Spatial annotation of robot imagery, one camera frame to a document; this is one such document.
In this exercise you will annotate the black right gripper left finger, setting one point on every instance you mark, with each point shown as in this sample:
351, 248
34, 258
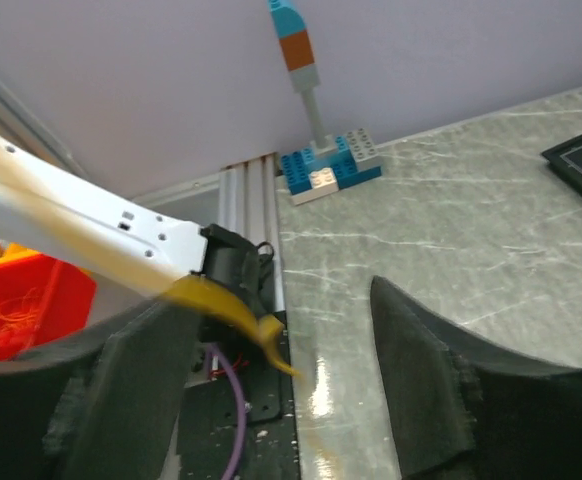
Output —
98, 404

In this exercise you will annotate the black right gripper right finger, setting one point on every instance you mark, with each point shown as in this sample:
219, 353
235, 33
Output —
463, 407

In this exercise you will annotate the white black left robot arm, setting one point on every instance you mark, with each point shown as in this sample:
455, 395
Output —
49, 210

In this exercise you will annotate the orange plastic bin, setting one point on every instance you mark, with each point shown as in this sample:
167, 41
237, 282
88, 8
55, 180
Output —
42, 299

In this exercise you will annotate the white toy block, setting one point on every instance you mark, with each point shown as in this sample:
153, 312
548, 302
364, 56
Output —
322, 183

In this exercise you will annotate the grey toy block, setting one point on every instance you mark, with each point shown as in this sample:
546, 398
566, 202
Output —
363, 149

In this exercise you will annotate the blue orange toy block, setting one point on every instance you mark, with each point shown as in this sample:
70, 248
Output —
297, 51

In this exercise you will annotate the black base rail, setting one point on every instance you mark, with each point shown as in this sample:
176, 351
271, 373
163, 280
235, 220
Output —
237, 419

